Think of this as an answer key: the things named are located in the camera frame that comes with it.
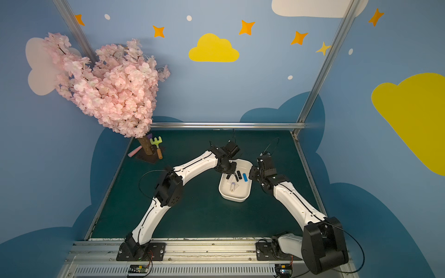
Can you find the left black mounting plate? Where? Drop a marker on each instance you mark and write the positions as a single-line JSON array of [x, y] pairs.
[[153, 251]]

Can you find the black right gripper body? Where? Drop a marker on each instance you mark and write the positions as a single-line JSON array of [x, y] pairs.
[[256, 174]]

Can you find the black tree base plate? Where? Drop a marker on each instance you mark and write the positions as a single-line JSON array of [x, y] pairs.
[[141, 155]]

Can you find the aluminium left frame post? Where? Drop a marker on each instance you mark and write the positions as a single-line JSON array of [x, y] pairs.
[[68, 16]]

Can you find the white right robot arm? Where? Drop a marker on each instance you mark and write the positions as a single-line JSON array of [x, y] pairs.
[[322, 245]]

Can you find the right green circuit board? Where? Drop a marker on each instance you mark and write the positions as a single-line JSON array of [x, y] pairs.
[[283, 271]]

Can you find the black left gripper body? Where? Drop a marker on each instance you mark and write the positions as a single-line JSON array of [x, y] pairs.
[[229, 167]]

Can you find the pink toy stick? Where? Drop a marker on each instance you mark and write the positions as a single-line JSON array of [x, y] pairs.
[[135, 151]]

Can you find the aluminium corner frame post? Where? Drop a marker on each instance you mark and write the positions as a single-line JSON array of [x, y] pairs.
[[337, 42]]

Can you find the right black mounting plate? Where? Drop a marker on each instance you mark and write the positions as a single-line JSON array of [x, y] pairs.
[[269, 250]]

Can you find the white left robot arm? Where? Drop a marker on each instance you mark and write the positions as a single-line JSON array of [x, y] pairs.
[[168, 192]]

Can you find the lilac white swivel usb drive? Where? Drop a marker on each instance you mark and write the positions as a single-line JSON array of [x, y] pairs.
[[234, 186]]

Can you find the pink cherry blossom tree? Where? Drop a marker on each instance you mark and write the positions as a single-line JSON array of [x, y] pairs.
[[119, 89]]

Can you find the left green circuit board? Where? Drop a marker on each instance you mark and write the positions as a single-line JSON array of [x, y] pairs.
[[138, 270]]

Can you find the black mounting plate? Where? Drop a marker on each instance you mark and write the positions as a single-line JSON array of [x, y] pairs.
[[153, 251], [269, 250]]

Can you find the green toy rake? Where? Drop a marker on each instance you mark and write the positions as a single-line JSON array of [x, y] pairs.
[[156, 141]]

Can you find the green circuit board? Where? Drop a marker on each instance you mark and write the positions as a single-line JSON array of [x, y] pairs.
[[283, 271], [138, 270]]

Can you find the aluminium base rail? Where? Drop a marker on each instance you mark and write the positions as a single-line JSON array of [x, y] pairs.
[[230, 257]]

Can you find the white oval storage box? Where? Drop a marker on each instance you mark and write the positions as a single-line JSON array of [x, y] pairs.
[[243, 192]]

